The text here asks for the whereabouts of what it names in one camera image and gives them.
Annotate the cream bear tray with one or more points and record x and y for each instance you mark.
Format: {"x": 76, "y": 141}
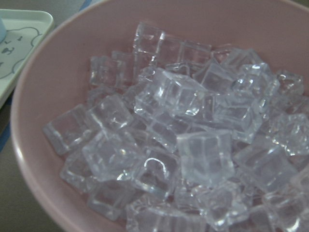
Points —
{"x": 25, "y": 30}

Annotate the pile of clear ice cubes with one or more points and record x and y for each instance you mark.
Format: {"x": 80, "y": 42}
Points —
{"x": 178, "y": 137}

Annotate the pink bowl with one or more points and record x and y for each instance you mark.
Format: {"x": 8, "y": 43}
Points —
{"x": 55, "y": 77}

